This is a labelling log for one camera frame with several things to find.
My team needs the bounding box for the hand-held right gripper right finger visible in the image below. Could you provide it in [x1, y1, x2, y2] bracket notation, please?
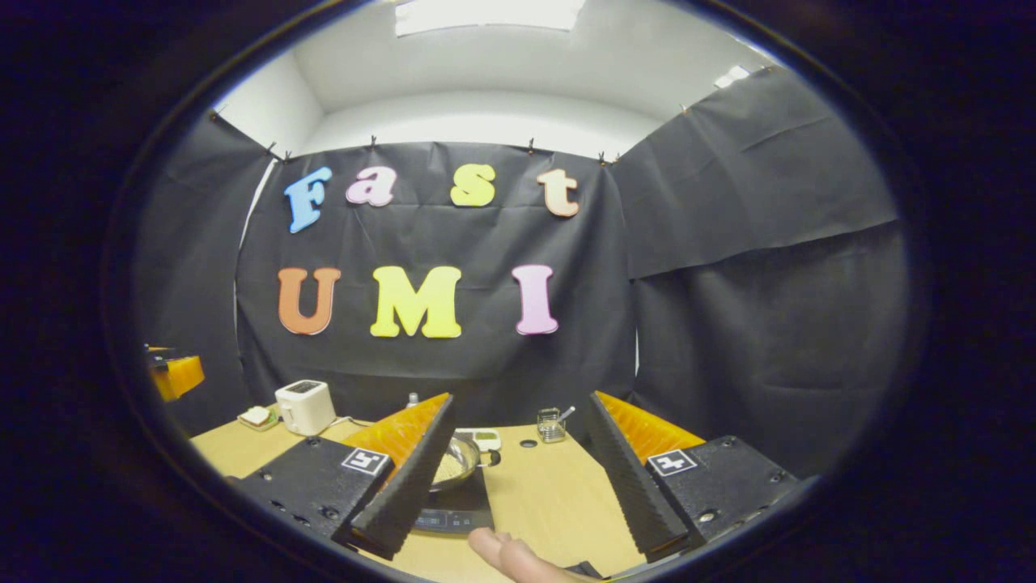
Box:
[584, 389, 804, 560]

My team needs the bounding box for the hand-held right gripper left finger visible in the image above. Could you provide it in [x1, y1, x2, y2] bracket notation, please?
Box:
[235, 392, 456, 562]

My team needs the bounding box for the black induction cooktop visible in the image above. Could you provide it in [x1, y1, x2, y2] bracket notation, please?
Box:
[412, 461, 497, 536]

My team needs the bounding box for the steel pot with black handle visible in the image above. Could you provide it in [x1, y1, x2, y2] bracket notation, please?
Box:
[428, 434, 503, 494]

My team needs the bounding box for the bread on green plate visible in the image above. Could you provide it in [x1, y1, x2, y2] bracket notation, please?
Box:
[236, 404, 281, 432]

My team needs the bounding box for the metal mesh holder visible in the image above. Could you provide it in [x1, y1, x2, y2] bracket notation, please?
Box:
[537, 406, 568, 445]

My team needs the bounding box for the white toaster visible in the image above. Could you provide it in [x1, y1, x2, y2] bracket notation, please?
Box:
[274, 379, 338, 438]

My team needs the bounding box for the large ceiling light panel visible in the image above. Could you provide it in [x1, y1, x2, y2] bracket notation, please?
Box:
[393, 0, 586, 38]

